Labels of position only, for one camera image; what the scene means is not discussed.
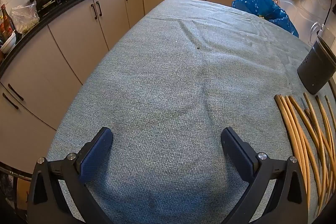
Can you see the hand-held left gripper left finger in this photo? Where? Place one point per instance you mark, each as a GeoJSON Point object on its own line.
{"type": "Point", "coordinates": [95, 155]}

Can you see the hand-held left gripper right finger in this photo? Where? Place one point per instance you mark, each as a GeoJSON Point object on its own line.
{"type": "Point", "coordinates": [240, 155]}

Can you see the pile of wooden chopsticks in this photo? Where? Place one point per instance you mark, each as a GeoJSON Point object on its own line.
{"type": "Point", "coordinates": [296, 121]}

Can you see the black utensil holder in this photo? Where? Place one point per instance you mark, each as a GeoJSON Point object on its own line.
{"type": "Point", "coordinates": [315, 69]}

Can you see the grey-blue table cloth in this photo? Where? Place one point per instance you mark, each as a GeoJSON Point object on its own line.
{"type": "Point", "coordinates": [170, 82]}

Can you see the beige lower kitchen cabinets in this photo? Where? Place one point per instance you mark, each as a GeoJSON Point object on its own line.
{"type": "Point", "coordinates": [78, 29]}

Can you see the white bowl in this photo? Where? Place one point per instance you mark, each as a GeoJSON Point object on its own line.
{"type": "Point", "coordinates": [8, 44]}

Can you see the clear glass jug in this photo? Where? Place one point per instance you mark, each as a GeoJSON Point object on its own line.
{"type": "Point", "coordinates": [313, 29]}

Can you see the blue plastic bag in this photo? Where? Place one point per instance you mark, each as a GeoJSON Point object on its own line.
{"type": "Point", "coordinates": [257, 3]}

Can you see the clear bag of vegetables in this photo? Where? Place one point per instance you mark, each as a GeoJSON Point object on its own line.
{"type": "Point", "coordinates": [25, 19]}

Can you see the dark sauce bottle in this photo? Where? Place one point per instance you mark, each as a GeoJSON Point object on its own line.
{"type": "Point", "coordinates": [6, 24]}

